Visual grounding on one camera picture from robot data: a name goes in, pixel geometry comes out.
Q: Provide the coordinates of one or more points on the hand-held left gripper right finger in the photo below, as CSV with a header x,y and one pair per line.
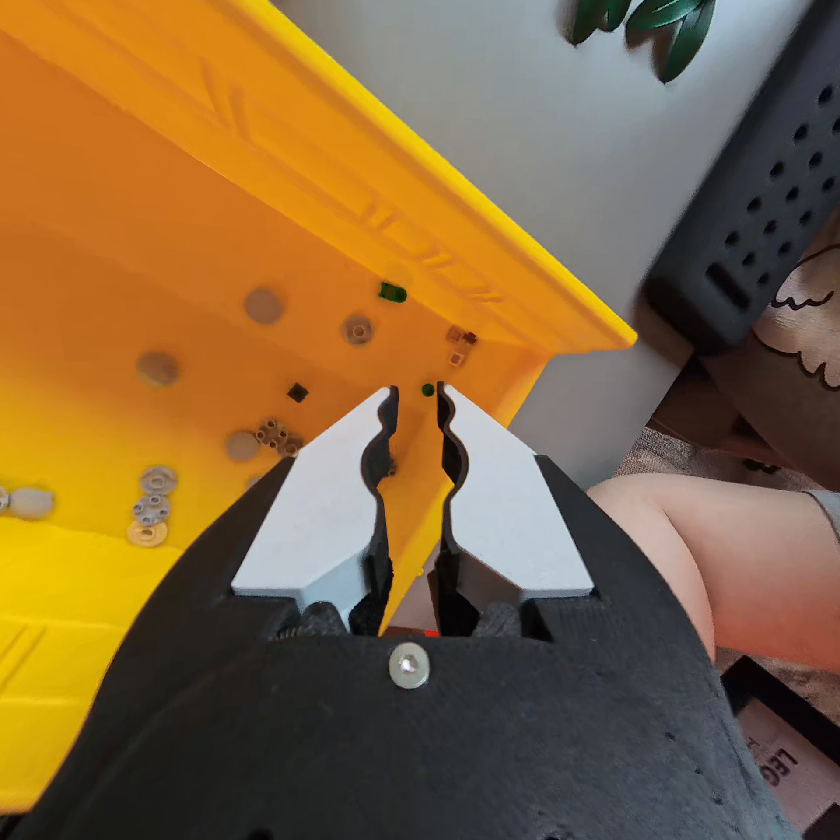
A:
x,y
518,525

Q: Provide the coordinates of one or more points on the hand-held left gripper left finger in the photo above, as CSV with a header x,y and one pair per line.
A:
x,y
315,525

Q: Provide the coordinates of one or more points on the yellow plastic bin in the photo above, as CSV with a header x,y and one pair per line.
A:
x,y
164,164

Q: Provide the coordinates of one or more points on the small black square lego piece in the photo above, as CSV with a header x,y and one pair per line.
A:
x,y
298,392

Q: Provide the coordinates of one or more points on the scattered grey round lego pieces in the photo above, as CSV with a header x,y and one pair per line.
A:
x,y
262,305

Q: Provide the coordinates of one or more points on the small translucent green lego piece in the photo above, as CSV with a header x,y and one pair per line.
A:
x,y
392,292

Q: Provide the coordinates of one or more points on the pile of green lego leaves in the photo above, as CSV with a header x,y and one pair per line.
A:
x,y
656,16

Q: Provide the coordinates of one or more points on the person's bare leg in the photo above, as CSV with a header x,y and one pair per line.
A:
x,y
722,558

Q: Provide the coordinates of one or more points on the black white tag sign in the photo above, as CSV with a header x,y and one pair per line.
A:
x,y
787,754

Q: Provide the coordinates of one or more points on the black perforated block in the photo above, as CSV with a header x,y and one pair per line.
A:
x,y
754,216

